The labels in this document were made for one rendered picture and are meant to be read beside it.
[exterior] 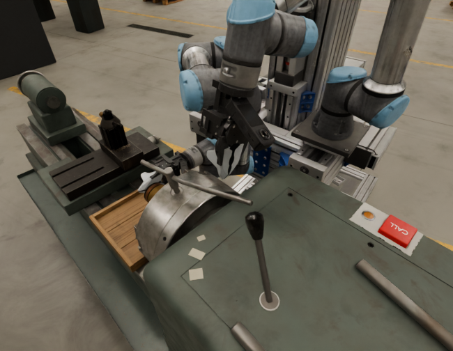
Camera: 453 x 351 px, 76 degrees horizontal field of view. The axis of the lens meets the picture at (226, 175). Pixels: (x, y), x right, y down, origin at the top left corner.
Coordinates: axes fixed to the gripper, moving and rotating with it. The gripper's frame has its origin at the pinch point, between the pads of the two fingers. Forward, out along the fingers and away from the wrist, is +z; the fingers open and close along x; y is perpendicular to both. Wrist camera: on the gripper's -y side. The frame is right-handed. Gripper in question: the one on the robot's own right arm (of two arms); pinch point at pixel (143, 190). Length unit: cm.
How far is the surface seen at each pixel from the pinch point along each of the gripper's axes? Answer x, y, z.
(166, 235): 8.8, -26.0, 7.9
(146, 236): 5.0, -20.0, 10.6
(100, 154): -13.0, 45.5, -3.8
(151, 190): 0.8, -2.7, -1.6
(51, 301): -110, 65, 49
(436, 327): 18, -77, -10
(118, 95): -110, 284, -117
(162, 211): 11.1, -20.9, 5.1
